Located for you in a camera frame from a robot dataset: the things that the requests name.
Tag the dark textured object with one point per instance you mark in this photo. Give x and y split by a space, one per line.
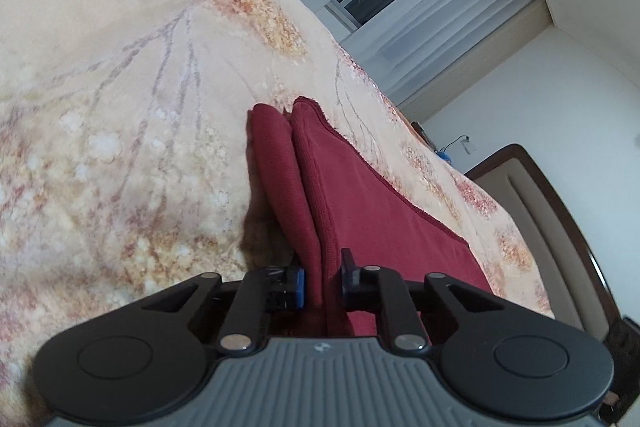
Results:
625 357

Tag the dark nightstand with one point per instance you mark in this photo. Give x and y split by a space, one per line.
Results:
420 130

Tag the beige curtain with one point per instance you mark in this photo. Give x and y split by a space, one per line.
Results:
480 52

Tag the floral beige blanket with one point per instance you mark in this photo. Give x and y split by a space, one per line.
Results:
125 82

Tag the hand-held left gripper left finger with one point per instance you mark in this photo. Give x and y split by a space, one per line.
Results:
300 288

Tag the small blue item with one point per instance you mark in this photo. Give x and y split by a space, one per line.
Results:
443 155

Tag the dark red cloth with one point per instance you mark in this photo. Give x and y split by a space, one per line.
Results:
380 217

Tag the wall socket with charger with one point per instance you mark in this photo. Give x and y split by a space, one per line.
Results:
468 143

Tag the brown padded headboard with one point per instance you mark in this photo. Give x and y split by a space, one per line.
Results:
555 227

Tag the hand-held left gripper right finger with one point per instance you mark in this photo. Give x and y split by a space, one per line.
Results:
346 279

